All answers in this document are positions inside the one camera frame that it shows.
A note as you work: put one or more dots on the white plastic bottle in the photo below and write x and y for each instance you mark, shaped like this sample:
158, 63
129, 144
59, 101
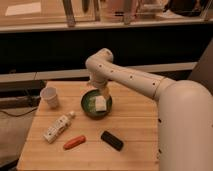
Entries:
58, 127

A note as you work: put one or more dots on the white paper cup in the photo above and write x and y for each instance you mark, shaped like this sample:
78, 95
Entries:
49, 95

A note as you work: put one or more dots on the green ceramic bowl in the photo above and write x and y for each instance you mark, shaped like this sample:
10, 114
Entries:
88, 105

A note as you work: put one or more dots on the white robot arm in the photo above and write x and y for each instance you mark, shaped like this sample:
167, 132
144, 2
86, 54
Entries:
185, 112

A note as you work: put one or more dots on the orange carrot toy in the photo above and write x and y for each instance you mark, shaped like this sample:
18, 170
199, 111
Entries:
74, 142

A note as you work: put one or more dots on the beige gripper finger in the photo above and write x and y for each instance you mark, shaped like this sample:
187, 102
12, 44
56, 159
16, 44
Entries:
105, 92
89, 84

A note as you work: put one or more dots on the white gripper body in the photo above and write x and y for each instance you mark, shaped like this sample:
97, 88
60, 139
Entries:
97, 80

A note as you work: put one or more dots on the black rectangular block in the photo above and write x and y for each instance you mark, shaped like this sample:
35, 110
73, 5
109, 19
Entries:
112, 140

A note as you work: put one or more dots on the white sponge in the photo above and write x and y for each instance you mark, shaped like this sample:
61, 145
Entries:
100, 104

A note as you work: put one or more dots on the wooden table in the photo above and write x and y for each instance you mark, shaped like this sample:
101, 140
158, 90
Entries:
133, 120

